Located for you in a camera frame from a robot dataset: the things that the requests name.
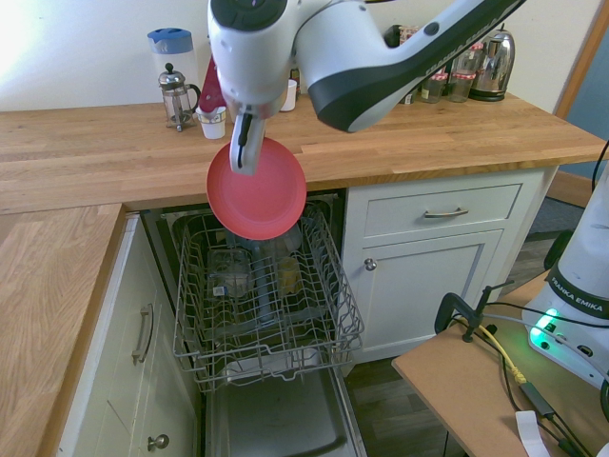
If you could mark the white corner cabinet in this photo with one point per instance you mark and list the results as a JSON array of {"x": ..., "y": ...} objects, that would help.
[{"x": 119, "y": 395}]

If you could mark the dark instant coffee jar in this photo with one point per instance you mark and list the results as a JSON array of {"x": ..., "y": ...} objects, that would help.
[{"x": 295, "y": 76}]

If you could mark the grey dishwasher spray tube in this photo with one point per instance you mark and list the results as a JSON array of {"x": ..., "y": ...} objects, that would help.
[{"x": 266, "y": 290}]

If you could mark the wooden door frame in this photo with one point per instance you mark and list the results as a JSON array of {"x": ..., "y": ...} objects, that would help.
[{"x": 578, "y": 57}]

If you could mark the steel-lined dishwasher door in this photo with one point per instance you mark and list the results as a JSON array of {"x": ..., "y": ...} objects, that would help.
[{"x": 276, "y": 421}]

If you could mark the black screw clamp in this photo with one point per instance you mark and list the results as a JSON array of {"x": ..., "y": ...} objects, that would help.
[{"x": 446, "y": 304}]

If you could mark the round metal door knob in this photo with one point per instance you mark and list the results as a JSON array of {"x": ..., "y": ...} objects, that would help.
[{"x": 370, "y": 264}]

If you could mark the clear plastic container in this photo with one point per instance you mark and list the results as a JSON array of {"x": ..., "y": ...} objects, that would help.
[{"x": 228, "y": 273}]

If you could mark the red plastic plate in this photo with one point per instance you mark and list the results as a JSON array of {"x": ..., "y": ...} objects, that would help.
[{"x": 269, "y": 204}]

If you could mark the brown fibreboard robot table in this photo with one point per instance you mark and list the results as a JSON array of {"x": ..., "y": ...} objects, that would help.
[{"x": 457, "y": 381}]

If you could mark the steel electric kettle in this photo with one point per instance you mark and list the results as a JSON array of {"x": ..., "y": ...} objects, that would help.
[{"x": 495, "y": 62}]

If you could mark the clear jug blue lid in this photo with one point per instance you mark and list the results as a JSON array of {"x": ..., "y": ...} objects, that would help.
[{"x": 164, "y": 57}]

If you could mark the white cabinet with drawer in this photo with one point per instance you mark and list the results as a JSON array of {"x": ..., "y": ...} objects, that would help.
[{"x": 428, "y": 295}]

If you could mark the glass French press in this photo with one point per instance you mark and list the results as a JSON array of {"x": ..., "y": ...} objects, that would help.
[{"x": 176, "y": 100}]

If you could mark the red spotted cloth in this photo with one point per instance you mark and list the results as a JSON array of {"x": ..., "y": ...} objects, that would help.
[{"x": 209, "y": 90}]

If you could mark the glass jar red gingham lid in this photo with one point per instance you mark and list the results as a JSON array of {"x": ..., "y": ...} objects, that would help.
[
  {"x": 461, "y": 88},
  {"x": 434, "y": 88},
  {"x": 476, "y": 52}
]

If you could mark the white paper strip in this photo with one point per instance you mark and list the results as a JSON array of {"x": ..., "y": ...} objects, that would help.
[{"x": 530, "y": 431}]

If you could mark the round metal cabinet knob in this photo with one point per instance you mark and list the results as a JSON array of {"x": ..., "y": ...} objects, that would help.
[{"x": 158, "y": 443}]

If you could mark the white cabinet drawer front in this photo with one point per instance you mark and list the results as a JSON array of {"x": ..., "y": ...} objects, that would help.
[{"x": 404, "y": 212}]

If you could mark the small patterned white cup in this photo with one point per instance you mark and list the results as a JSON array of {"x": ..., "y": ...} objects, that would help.
[{"x": 212, "y": 128}]

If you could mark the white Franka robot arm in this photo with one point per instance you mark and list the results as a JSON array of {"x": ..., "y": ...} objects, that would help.
[{"x": 342, "y": 71}]

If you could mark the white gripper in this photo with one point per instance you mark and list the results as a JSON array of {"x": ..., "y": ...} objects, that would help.
[{"x": 256, "y": 138}]

